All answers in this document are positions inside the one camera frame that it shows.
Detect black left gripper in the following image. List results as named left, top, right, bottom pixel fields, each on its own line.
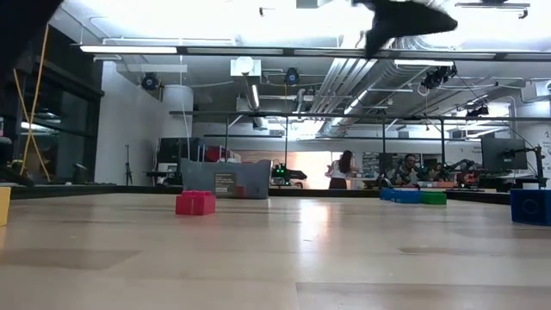
left=352, top=0, right=458, bottom=59

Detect small green toy brick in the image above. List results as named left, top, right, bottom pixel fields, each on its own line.
left=420, top=191, right=448, bottom=206

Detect small blue toy brick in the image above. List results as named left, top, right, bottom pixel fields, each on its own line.
left=510, top=188, right=551, bottom=227

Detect yellow toy brick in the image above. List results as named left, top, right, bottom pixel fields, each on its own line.
left=0, top=187, right=12, bottom=227

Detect short ceiling light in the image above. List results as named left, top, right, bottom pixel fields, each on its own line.
left=393, top=59, right=455, bottom=68

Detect silver ventilation ducts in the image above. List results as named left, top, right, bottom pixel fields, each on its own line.
left=309, top=25, right=436, bottom=134

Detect person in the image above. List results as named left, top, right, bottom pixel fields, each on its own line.
left=389, top=153, right=427, bottom=189
left=325, top=149, right=356, bottom=190

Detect black monitor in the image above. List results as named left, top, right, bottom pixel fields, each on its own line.
left=480, top=136, right=529, bottom=171

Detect white ceiling lamp box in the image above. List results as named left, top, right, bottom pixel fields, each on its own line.
left=230, top=56, right=263, bottom=78

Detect red background object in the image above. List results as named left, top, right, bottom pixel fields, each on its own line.
left=205, top=146, right=241, bottom=164

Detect white round column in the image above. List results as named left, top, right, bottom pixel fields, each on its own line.
left=161, top=84, right=195, bottom=143

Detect grey translucent plastic bin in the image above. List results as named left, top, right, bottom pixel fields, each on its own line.
left=180, top=158, right=273, bottom=200

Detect long linear ceiling light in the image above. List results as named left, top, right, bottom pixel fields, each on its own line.
left=71, top=42, right=551, bottom=62

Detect black tripod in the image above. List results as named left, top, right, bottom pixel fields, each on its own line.
left=123, top=144, right=134, bottom=186

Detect black background object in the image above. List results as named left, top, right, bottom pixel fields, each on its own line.
left=71, top=162, right=90, bottom=185

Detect black ceiling camera cluster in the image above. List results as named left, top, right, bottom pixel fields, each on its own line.
left=419, top=64, right=459, bottom=90

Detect black background rig frame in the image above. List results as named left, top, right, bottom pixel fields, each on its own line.
left=169, top=109, right=551, bottom=190

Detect black ceiling camera mount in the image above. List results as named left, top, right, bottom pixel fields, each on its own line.
left=466, top=104, right=491, bottom=118

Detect black wall screen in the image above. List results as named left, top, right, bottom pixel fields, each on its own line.
left=157, top=137, right=203, bottom=164

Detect yellow cable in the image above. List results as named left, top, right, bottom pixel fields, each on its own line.
left=12, top=23, right=53, bottom=183

